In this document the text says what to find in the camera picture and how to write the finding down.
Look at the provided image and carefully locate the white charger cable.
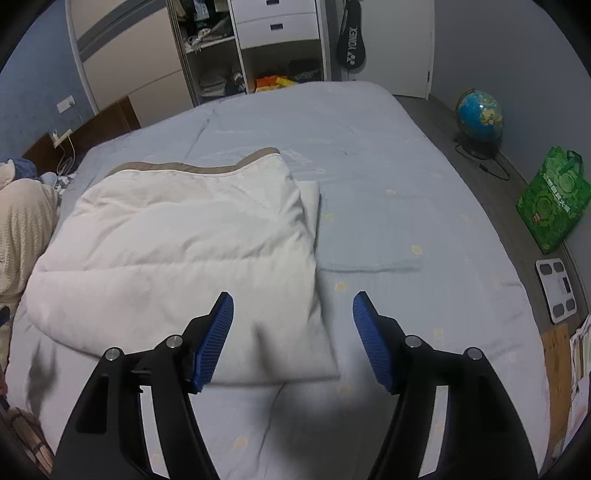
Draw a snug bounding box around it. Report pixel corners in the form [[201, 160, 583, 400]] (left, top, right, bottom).
[[50, 129, 77, 180]]

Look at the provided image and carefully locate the white drawer unit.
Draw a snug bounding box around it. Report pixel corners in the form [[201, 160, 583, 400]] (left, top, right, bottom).
[[228, 0, 322, 49]]

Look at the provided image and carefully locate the blue desk globe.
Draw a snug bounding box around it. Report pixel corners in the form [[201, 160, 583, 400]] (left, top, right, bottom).
[[454, 89, 505, 160]]

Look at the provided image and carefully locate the fluffy cream blanket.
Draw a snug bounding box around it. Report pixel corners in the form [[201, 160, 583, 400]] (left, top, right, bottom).
[[0, 175, 62, 306]]

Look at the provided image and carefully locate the folded clothes pile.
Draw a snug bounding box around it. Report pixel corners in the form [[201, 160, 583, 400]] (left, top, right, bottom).
[[200, 69, 246, 100]]

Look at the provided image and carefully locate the brown cardboard sheet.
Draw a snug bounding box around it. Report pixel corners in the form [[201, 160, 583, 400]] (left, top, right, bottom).
[[540, 322, 574, 459]]

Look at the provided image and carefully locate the stack of papers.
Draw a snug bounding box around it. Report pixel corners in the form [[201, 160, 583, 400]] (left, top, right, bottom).
[[565, 314, 591, 441]]

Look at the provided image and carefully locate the orange and yellow toy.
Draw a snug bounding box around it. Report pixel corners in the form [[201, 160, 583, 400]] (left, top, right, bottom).
[[254, 74, 297, 93]]

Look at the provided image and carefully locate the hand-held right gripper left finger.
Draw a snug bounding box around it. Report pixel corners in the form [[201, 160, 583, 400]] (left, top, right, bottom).
[[51, 291, 235, 480]]

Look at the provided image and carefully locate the cream padded coat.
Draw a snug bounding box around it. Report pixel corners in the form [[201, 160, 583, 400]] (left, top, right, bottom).
[[23, 147, 341, 386]]

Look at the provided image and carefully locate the brown wooden headboard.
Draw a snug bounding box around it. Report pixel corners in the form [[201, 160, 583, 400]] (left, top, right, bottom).
[[23, 96, 142, 160]]

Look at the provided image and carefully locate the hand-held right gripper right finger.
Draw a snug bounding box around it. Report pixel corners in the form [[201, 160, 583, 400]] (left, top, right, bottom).
[[352, 290, 539, 480]]

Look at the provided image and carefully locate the open wardrobe shelf unit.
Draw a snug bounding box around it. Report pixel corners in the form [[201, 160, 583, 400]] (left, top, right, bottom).
[[167, 0, 334, 108]]

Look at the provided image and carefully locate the blue plush cloth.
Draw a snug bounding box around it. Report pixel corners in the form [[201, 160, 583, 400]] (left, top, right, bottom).
[[0, 157, 40, 185]]

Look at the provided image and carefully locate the black globe cable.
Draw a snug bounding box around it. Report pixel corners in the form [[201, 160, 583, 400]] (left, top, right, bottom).
[[454, 138, 511, 182]]

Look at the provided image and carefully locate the bed with light blue sheet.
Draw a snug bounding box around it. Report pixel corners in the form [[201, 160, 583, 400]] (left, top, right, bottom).
[[8, 80, 553, 480]]

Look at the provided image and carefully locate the plaid cloth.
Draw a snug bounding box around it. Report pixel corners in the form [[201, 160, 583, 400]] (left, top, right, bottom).
[[0, 405, 52, 477]]

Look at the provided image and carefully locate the green shopping bag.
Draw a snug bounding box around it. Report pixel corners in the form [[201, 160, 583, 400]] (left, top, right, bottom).
[[515, 146, 591, 255]]

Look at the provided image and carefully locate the black racket bag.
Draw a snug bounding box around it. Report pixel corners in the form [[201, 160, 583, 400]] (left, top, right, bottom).
[[335, 0, 366, 71]]

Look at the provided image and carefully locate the white door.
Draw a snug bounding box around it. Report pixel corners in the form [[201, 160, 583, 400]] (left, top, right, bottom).
[[330, 0, 437, 100]]

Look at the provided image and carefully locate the beige wardrobe sliding door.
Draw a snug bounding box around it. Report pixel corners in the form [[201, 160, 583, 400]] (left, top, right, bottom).
[[66, 0, 195, 131]]

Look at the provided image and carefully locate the white bathroom scale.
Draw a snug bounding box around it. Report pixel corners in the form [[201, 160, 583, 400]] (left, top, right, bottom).
[[535, 258, 579, 324]]

